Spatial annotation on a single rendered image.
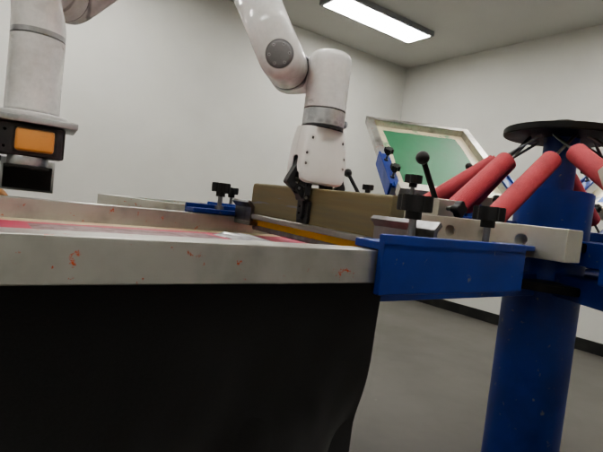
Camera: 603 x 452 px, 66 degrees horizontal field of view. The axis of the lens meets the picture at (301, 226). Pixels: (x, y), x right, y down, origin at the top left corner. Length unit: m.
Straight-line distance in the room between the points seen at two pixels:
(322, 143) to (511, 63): 5.01
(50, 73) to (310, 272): 0.71
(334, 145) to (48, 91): 0.55
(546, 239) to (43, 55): 0.93
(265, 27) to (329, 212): 0.32
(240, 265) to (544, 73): 5.21
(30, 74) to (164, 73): 3.82
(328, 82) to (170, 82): 4.04
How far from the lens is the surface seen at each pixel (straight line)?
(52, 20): 1.06
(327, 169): 0.83
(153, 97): 4.74
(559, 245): 0.79
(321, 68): 0.84
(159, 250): 0.40
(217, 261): 0.43
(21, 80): 1.04
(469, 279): 0.66
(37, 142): 1.01
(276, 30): 0.82
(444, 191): 1.43
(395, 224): 0.65
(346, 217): 0.74
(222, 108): 5.00
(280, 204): 0.90
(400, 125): 2.67
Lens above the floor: 1.03
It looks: 3 degrees down
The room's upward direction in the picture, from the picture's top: 6 degrees clockwise
